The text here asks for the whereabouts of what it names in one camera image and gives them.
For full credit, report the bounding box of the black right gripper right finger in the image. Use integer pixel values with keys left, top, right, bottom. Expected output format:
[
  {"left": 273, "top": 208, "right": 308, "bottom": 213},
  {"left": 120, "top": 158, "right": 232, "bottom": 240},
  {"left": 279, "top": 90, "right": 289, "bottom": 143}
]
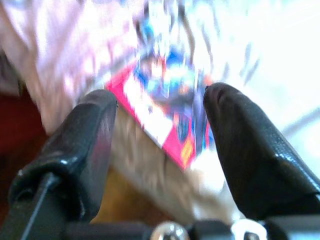
[{"left": 202, "top": 82, "right": 320, "bottom": 221}]

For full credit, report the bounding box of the pink cartoon print blanket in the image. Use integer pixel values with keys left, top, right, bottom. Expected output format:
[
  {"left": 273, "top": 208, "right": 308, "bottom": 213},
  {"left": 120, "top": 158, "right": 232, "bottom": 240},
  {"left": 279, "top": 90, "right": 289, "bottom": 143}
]
[{"left": 0, "top": 0, "right": 141, "bottom": 136}]

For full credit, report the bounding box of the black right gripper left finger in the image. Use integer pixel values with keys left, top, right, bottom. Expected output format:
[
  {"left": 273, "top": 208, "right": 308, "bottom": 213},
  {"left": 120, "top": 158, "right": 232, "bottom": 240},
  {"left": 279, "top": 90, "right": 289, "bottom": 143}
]
[{"left": 7, "top": 89, "right": 118, "bottom": 223}]

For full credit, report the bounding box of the pink-edged comic book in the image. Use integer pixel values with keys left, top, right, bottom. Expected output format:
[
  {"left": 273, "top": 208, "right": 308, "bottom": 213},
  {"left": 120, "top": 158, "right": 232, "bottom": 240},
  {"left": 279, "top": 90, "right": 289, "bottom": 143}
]
[{"left": 104, "top": 37, "right": 217, "bottom": 171}]

